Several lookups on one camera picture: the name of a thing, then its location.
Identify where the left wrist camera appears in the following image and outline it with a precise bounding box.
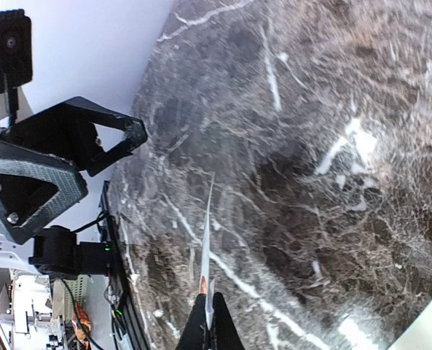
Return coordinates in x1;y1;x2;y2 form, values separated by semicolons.
0;9;33;126

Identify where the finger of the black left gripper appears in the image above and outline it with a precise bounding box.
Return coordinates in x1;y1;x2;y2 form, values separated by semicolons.
0;140;88;244
0;96;147;177

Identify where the white sticker sheet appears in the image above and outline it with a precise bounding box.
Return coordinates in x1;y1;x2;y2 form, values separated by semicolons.
200;175;215;330

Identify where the black front rail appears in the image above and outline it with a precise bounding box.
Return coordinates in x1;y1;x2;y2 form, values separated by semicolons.
98;181;151;349

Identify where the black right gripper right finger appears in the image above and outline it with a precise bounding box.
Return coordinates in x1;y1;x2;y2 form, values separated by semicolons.
210;292;243;350

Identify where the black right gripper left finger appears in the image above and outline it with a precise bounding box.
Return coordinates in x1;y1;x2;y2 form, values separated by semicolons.
176;294;208;350

